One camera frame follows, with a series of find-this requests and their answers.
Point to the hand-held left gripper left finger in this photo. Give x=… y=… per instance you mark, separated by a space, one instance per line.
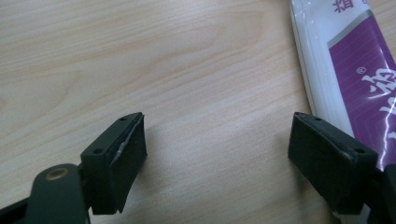
x=118 y=165

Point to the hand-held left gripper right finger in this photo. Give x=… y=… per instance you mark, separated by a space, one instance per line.
x=327 y=165

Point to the white and purple tissue packet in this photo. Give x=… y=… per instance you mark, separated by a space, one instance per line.
x=345 y=65

